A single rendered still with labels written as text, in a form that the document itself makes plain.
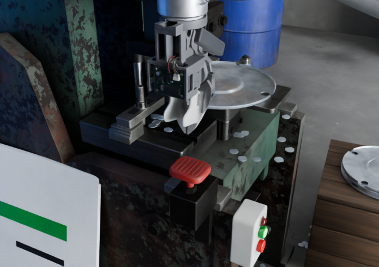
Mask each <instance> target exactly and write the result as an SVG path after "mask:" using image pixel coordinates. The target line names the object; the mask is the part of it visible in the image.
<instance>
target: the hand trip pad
mask: <svg viewBox="0 0 379 267"><path fill-rule="evenodd" d="M210 172H211V167H210V164H208V163H206V162H204V161H200V160H198V159H194V158H191V157H186V156H184V157H183V156H182V157H180V158H178V159H177V160H176V161H175V162H174V163H173V164H172V165H171V166H170V167H169V174H170V176H172V177H174V178H176V179H180V180H183V181H185V182H186V187H188V188H192V187H194V184H199V183H201V182H202V181H203V180H204V179H205V178H206V177H207V176H208V174H210Z"/></svg>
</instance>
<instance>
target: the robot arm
mask: <svg viewBox="0 0 379 267"><path fill-rule="evenodd" d="M209 1H210V0H157V12H158V13H159V14H160V15H159V16H160V21H159V22H157V23H155V49H156V56H154V57H152V58H150V59H148V60H147V79H148V91H149V92H150V91H152V90H153V89H155V93H157V94H162V95H166V96H169V104H168V106H167V107H166V109H165V111H164V121H165V122H170V121H173V120H177V122H178V124H179V126H180V127H181V129H182V130H183V132H184V133H185V134H190V133H191V132H192V131H193V130H194V129H195V128H196V127H197V126H198V124H199V123H200V121H201V119H202V117H203V116H204V114H205V112H206V110H207V108H208V106H209V104H210V102H211V100H212V98H213V96H214V93H215V82H214V76H215V73H214V72H211V64H210V63H212V60H211V59H210V58H209V57H208V56H214V55H217V56H222V55H223V52H224V47H225V43H224V42H222V41H221V40H220V39H218V38H217V37H216V36H214V35H212V34H211V33H210V32H208V31H207V30H206V29H204V28H203V27H204V26H205V25H206V13H207V11H208V2H209ZM336 1H339V2H341V3H343V4H345V5H348V6H350V7H352V8H354V9H357V10H359V11H361V12H363V13H366V14H368V15H371V16H373V17H375V18H377V19H379V0H336ZM152 67H153V73H154V81H153V82H152V83H151V78H150V68H152ZM187 100H189V107H188V105H187Z"/></svg>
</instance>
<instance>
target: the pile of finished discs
mask: <svg viewBox="0 0 379 267"><path fill-rule="evenodd" d="M341 173H342V176H343V177H344V179H345V180H346V181H347V182H348V183H349V184H350V185H351V186H352V187H353V188H355V189H356V190H358V191H360V192H361V193H363V194H365V195H367V196H370V197H372V198H375V199H379V146H360V147H357V148H354V149H353V150H352V151H351V152H350V151H348V152H347V153H346V154H345V155H344V156H343V159H342V163H341Z"/></svg>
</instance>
